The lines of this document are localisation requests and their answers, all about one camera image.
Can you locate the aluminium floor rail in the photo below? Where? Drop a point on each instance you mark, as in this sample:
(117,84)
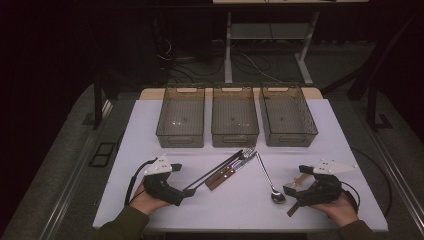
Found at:
(70,186)
(400,186)

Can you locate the black metal stand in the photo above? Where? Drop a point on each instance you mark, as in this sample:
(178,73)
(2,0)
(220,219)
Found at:
(372,106)

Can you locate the white metal desk frame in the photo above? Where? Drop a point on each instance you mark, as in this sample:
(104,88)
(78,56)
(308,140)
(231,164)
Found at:
(228,50)

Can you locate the smoky clear plastic bin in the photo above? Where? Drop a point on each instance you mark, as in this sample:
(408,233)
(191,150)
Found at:
(235,113)
(286,113)
(181,113)

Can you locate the person's left hand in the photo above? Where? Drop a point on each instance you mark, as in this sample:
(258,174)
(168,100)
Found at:
(146,203)

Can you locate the white table cover sheet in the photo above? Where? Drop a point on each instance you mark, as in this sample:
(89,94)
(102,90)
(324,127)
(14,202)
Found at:
(233,210)

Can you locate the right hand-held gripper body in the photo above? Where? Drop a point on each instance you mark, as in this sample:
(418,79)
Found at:
(325,190)

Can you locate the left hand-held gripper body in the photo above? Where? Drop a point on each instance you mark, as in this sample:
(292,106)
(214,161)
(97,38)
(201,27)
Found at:
(160,186)

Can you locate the metal spoon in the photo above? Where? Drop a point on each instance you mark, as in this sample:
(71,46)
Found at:
(278,197)

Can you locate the person's right hand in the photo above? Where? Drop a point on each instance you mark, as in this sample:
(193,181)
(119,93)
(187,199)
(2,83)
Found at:
(343,210)

